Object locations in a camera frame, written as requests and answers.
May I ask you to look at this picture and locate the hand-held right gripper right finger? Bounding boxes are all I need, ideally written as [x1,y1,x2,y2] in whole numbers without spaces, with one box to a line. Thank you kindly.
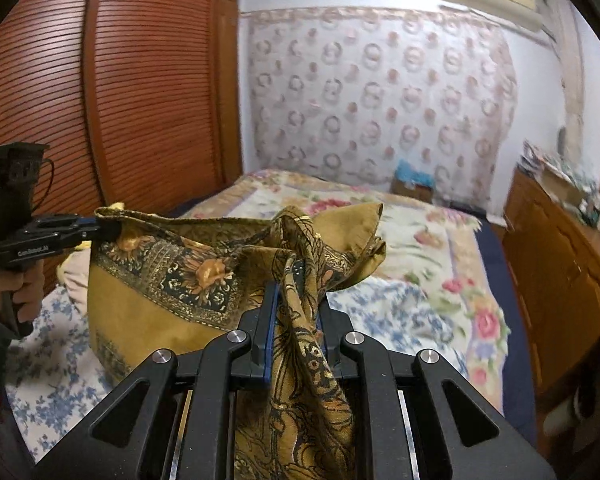
[315,305,556,480]

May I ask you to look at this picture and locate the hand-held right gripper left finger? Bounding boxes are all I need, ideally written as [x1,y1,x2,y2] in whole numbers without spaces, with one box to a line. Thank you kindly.
[32,280,283,480]

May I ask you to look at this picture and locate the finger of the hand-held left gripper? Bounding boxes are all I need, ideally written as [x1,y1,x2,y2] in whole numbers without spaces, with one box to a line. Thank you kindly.
[74,216,123,246]

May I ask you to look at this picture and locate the brown patterned shirt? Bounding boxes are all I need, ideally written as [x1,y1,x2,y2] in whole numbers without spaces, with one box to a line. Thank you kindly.
[87,202,388,480]

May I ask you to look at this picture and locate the person's left hand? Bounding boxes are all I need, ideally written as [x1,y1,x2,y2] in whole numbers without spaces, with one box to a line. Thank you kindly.
[0,264,46,323]

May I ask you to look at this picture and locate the blue floral white bedsheet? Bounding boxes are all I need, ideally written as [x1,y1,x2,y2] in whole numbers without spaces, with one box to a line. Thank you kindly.
[5,255,468,463]

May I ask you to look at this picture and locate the floral bed quilt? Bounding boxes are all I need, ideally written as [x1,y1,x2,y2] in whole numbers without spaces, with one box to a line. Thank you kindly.
[177,169,513,416]

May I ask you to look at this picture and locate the wooden louvered wardrobe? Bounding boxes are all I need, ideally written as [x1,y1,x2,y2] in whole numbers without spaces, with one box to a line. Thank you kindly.
[0,0,245,306]

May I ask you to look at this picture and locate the wooden cabinet desk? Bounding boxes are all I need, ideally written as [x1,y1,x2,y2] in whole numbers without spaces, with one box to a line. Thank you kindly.
[500,165,600,441]

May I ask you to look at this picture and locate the circle patterned sheer curtain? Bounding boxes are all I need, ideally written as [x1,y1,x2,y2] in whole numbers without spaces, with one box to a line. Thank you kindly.
[242,6,521,201]

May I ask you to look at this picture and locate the open cardboard box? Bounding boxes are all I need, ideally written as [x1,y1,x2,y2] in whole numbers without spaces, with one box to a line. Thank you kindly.
[540,165,584,207]

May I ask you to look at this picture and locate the stack of papers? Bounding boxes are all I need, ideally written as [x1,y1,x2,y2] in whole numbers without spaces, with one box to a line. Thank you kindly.
[522,140,556,172]

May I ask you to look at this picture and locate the beige lace window curtain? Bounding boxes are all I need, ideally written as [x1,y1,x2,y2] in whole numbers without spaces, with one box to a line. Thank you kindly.
[555,0,588,161]

